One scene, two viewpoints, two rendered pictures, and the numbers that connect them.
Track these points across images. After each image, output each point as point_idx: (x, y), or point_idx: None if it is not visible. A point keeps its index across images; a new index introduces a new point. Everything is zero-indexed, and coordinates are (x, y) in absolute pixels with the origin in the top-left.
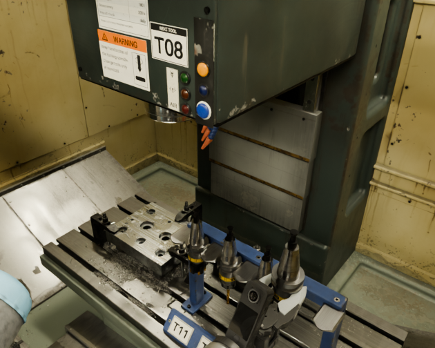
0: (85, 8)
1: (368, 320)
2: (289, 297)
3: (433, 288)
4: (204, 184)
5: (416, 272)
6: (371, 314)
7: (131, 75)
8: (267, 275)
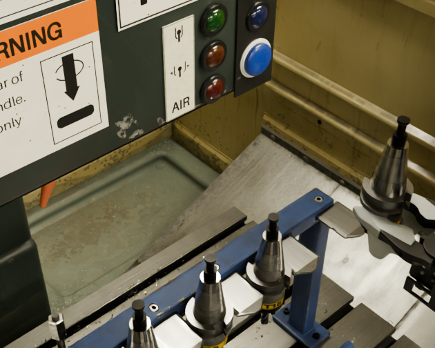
0: None
1: (206, 238)
2: (414, 204)
3: (95, 177)
4: None
5: (67, 179)
6: (197, 231)
7: (40, 130)
8: (365, 219)
